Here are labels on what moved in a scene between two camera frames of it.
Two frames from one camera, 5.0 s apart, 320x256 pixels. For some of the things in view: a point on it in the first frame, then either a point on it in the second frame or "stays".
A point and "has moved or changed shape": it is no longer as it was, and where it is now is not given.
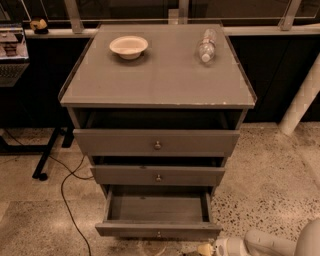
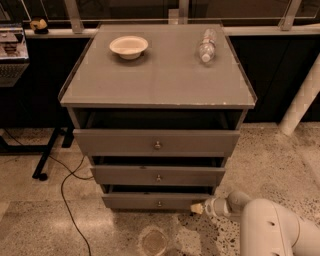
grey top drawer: x=157 y=142 stays
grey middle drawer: x=157 y=175 stays
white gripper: x=225 y=249 -> x=211 y=206
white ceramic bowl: x=128 y=46 stays
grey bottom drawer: x=164 y=211 has moved or changed shape
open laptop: x=14 y=54 stays
